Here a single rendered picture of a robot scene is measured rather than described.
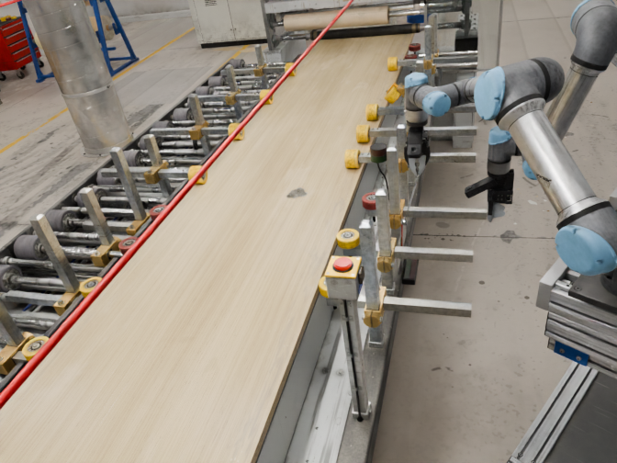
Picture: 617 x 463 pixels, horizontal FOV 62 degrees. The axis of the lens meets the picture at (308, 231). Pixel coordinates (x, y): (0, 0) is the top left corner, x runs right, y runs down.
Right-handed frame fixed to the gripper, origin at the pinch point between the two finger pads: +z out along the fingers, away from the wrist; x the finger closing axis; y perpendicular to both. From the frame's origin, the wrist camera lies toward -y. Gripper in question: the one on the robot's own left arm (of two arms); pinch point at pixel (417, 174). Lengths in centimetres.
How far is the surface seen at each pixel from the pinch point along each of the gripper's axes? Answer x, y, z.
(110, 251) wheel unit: 114, -37, 15
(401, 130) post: 7.7, 18.6, -8.4
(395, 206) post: 7.6, -6.4, 10.0
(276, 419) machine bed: 28, -92, 23
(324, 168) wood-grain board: 42.0, 23.0, 10.6
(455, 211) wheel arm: -13.8, -2.0, 14.6
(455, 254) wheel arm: -14.9, -27.1, 15.1
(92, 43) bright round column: 312, 237, 2
